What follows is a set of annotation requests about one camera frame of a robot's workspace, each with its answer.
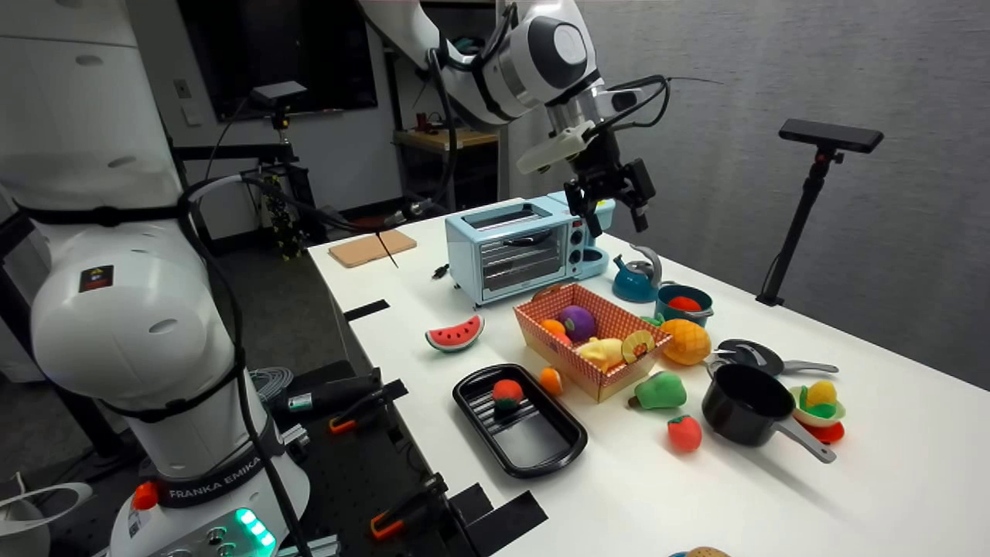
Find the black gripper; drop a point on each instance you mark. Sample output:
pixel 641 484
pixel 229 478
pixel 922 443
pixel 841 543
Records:
pixel 600 170

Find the yellow toy banana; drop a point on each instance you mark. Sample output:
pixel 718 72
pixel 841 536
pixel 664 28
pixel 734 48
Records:
pixel 600 354

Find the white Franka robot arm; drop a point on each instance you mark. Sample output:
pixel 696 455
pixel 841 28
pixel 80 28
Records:
pixel 124 319

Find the blue toy kettle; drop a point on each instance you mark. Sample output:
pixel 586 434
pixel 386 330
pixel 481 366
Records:
pixel 635 280

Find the light blue toaster oven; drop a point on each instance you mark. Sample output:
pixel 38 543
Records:
pixel 516 251

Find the red toy in pot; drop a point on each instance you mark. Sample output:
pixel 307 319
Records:
pixel 686 305

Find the purple toy eggplant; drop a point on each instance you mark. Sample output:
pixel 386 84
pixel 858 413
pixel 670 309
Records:
pixel 579 323

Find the teal toy pot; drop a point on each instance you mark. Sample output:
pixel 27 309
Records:
pixel 683 317

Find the small orange toy fruit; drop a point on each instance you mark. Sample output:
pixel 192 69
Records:
pixel 554 330
pixel 548 383

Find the yellow toy pineapple slice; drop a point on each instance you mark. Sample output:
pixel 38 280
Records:
pixel 640 345

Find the large orange toy fruit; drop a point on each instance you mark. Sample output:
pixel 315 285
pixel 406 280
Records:
pixel 686 341

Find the red tray with toy food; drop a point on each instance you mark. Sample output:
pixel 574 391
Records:
pixel 609 385

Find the wooden background desk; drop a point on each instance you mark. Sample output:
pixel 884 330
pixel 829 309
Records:
pixel 444 140

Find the toy watermelon slice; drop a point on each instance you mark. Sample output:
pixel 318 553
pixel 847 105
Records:
pixel 456 334

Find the red toy tomato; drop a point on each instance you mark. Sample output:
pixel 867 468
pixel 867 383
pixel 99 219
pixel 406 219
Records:
pixel 510 391

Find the black stand pole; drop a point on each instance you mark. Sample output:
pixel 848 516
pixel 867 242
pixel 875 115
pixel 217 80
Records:
pixel 829 135

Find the red toy strawberry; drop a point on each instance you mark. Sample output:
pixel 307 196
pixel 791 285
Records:
pixel 686 434

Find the black saucepan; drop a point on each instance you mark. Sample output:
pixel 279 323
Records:
pixel 745 405

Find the brown wooden board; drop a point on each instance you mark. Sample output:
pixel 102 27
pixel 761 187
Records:
pixel 373 248

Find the black grill tray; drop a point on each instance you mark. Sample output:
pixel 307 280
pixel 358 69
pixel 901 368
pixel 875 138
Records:
pixel 537 437

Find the small black tape strip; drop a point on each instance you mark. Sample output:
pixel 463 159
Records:
pixel 365 309

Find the yellow green red toy stack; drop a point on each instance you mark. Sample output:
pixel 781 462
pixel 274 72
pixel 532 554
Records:
pixel 820 404

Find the large black tape patch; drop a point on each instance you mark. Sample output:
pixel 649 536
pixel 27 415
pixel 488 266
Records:
pixel 505 521

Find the toy burger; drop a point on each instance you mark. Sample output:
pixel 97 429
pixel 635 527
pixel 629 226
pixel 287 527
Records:
pixel 702 553

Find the white round object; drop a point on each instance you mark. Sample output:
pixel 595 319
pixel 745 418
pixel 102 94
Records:
pixel 47 497

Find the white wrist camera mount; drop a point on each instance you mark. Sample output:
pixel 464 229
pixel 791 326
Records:
pixel 553 154

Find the black wall monitor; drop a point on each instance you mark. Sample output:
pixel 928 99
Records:
pixel 279 48

